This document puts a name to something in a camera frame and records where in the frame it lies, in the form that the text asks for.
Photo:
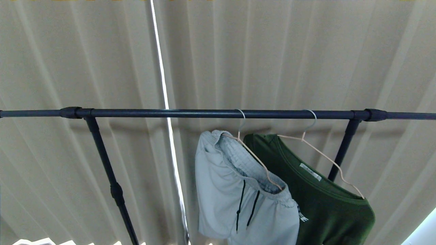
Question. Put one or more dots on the pink clothes hanger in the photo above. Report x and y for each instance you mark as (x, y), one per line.
(323, 157)
(255, 160)

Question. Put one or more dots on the pale grey shorts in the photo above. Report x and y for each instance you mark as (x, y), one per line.
(218, 204)

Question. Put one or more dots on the green garment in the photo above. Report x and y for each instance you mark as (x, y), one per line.
(327, 211)

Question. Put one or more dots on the black clothes rack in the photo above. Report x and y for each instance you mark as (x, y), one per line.
(170, 113)

